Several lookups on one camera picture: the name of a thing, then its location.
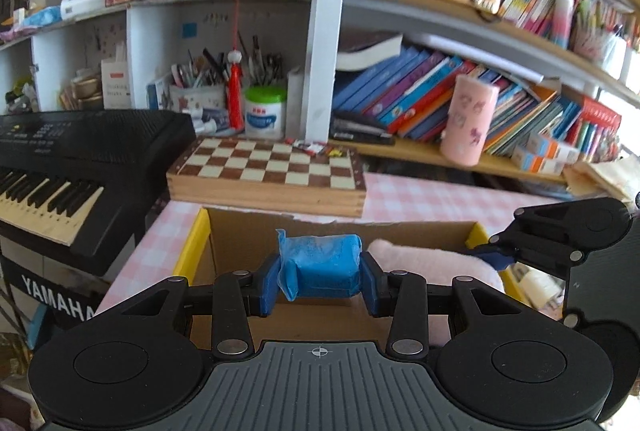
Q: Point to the white cup of coloured pens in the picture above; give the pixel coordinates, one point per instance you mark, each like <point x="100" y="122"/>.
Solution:
<point x="597" y="36"/>

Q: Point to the white bookshelf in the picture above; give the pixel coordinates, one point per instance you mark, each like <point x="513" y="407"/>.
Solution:
<point x="325" y="36"/>

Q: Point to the black electronic keyboard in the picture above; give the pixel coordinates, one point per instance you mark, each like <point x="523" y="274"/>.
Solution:
<point x="100" y="146"/>

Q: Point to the row of colourful books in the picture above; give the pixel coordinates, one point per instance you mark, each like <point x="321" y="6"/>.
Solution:
<point x="410" y="91"/>

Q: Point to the white jar with green lid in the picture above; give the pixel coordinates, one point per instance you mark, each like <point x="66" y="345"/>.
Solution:
<point x="265" y="113"/>

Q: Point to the pink plush toy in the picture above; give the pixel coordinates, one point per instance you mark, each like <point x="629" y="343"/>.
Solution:
<point x="430" y="258"/>

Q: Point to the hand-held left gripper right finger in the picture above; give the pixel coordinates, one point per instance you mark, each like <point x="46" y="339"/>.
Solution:
<point x="371" y="287"/>

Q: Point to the cardboard box with yellow flaps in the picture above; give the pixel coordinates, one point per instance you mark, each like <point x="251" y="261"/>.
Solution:
<point x="240" y="241"/>

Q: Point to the small colourful candy wrappers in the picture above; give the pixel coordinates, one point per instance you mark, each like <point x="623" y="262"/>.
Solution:
<point x="312" y="146"/>

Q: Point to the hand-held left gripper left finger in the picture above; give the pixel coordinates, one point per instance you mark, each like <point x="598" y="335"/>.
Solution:
<point x="270" y="286"/>

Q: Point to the pink checked desktop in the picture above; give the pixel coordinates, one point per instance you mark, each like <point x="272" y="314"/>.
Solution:
<point x="425" y="196"/>

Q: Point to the black notebook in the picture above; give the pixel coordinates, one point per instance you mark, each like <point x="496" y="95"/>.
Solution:
<point x="360" y="131"/>

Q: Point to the pastel striped bottle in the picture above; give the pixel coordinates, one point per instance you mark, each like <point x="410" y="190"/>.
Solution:
<point x="562" y="16"/>

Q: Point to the pink cylinder cup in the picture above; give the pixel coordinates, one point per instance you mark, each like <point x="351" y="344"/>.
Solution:
<point x="470" y="121"/>

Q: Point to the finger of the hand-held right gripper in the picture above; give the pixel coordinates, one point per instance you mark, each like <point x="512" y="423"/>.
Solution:
<point x="492" y="256"/>

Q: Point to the white pen holder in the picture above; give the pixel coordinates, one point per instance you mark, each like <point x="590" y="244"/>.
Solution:
<point x="197" y="98"/>

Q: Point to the wooden chessboard box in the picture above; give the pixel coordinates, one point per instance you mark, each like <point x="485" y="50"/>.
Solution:
<point x="265" y="168"/>

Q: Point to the orange and white box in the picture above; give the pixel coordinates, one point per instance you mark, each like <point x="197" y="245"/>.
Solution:
<point x="555" y="145"/>
<point x="537" y="161"/>

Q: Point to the pile of papers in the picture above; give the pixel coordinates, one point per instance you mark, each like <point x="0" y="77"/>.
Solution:
<point x="600" y="178"/>

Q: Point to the blue and white box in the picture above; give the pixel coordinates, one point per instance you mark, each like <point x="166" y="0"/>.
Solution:
<point x="159" y="93"/>

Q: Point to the white box with red label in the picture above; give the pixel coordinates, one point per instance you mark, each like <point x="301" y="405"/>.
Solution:
<point x="116" y="83"/>

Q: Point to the thick white book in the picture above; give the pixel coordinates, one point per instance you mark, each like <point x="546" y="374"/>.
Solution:
<point x="367" y="53"/>

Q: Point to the red boxed book set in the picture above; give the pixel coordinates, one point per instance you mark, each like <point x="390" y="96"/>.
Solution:
<point x="600" y="126"/>

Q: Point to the blue tissue packet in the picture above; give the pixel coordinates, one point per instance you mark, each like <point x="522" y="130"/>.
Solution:
<point x="322" y="263"/>

